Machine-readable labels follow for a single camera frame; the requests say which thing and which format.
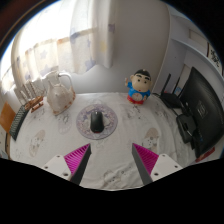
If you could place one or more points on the black desk device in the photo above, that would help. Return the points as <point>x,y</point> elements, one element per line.
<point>185,128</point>

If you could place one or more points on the white jug with cloth cover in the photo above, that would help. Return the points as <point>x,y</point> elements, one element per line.
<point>59,96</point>

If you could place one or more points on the round purple printed mouse pad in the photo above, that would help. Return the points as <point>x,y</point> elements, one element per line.
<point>110,121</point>

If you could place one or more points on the white wall shelf unit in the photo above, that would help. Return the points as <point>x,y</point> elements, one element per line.
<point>193,50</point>

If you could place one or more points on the white star-print curtain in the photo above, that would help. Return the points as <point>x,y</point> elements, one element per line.
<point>66,36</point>

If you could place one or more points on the brown wooden chair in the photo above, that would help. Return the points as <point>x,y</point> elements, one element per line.
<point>6,118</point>

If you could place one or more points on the black computer monitor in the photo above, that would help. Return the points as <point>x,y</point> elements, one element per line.
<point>205,110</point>

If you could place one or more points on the red packet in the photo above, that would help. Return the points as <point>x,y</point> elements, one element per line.
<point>205,155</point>

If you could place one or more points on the black keyboard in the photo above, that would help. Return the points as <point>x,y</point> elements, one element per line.
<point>19,122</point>

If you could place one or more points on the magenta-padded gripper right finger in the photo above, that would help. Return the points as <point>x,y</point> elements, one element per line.
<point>146,158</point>

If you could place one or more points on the wooden rack with bottles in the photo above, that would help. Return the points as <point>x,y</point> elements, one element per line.
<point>33,101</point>

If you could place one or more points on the white printed tablecloth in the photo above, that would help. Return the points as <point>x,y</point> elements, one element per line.
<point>133,130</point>

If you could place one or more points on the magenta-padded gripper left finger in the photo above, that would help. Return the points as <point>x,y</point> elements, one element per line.
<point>77,158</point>

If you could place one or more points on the cartoon boy figurine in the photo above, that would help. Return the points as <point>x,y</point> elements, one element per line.
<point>139,88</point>

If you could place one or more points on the black router with antennas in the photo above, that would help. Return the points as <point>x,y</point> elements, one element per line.
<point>170,99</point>

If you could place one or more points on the black computer mouse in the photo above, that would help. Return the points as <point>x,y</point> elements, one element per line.
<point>97,121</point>

